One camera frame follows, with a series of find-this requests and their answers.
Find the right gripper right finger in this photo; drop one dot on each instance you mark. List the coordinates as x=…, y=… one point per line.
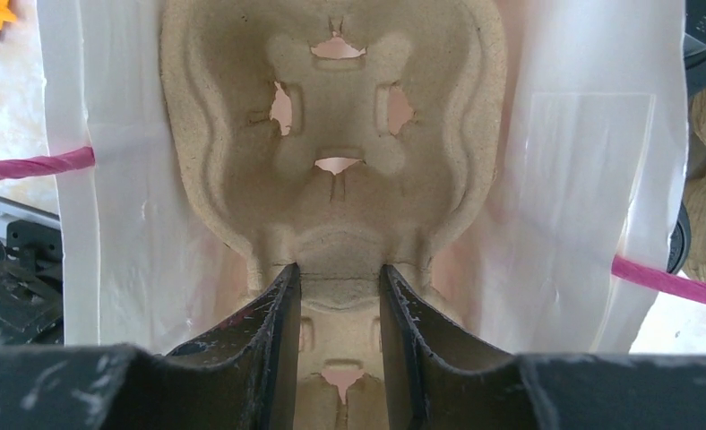
x=439, y=376

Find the pink paper bag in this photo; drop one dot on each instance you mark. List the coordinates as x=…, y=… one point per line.
x=590, y=165

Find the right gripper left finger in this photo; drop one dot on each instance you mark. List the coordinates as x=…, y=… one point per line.
x=240, y=374

